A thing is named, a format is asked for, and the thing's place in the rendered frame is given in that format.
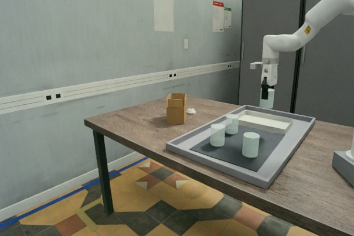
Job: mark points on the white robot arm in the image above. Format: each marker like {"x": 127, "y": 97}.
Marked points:
{"x": 316, "y": 18}

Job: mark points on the brown cardboard box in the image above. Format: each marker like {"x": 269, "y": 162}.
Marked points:
{"x": 176, "y": 108}

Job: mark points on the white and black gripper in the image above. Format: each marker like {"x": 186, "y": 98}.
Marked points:
{"x": 269, "y": 77}

